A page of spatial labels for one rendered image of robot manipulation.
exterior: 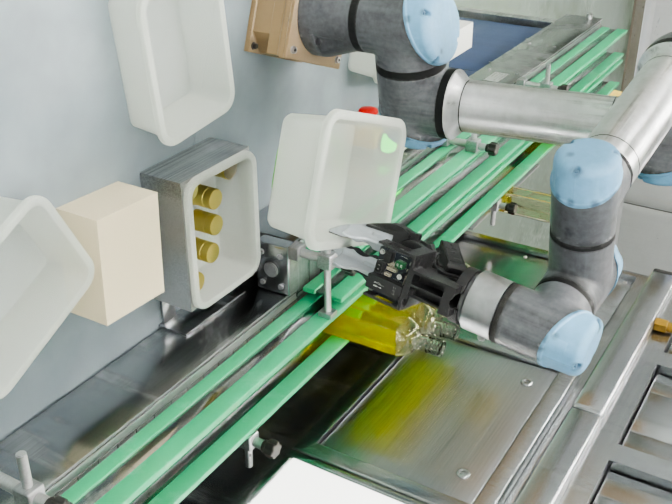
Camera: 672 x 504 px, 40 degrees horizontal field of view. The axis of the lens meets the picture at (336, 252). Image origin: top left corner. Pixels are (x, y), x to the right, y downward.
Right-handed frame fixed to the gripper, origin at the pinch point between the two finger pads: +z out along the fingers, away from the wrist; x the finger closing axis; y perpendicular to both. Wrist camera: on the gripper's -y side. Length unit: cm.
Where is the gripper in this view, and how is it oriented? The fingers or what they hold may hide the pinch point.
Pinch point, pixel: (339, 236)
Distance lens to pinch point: 119.8
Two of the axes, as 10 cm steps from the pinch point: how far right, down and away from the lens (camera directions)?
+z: -8.3, -3.6, 4.2
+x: -2.7, 9.3, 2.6
